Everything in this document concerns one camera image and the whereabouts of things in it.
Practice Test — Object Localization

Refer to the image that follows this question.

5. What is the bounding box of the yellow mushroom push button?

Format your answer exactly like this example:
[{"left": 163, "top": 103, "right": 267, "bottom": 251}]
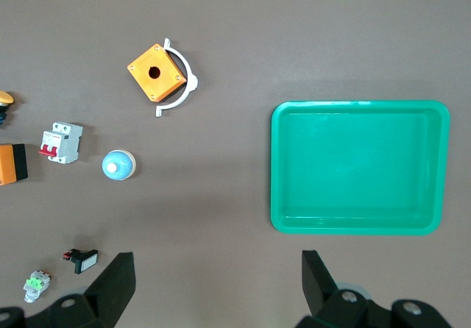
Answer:
[{"left": 0, "top": 90, "right": 15, "bottom": 126}]

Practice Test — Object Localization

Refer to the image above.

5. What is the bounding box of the blue dome buzzer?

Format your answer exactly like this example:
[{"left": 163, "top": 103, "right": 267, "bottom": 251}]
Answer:
[{"left": 102, "top": 149, "right": 137, "bottom": 181}]

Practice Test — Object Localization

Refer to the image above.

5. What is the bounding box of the orange push-button box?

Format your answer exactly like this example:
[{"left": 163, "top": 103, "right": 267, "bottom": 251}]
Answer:
[
  {"left": 127, "top": 43, "right": 188, "bottom": 103},
  {"left": 0, "top": 143, "right": 29, "bottom": 186}
]

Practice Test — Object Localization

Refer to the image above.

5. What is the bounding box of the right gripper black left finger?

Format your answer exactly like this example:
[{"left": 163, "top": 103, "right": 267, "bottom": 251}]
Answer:
[{"left": 25, "top": 252, "right": 137, "bottom": 328}]

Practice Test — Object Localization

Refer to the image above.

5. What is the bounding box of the black indicator switch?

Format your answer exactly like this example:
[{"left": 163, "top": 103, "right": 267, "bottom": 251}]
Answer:
[{"left": 61, "top": 248, "right": 99, "bottom": 275}]

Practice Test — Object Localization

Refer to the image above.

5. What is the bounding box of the green and white switch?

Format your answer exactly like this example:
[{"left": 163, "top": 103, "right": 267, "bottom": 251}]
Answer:
[{"left": 23, "top": 270, "right": 52, "bottom": 303}]

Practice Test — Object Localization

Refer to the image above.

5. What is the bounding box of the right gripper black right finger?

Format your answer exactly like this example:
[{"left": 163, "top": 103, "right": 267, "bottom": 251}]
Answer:
[{"left": 294, "top": 249, "right": 392, "bottom": 328}]

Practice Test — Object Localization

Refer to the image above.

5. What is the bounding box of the white circuit breaker red lever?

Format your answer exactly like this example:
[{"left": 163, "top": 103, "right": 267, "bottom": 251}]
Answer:
[{"left": 38, "top": 121, "right": 84, "bottom": 165}]

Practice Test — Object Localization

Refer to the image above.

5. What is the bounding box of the green plastic tray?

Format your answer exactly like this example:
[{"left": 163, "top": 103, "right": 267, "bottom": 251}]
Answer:
[{"left": 270, "top": 100, "right": 451, "bottom": 236}]

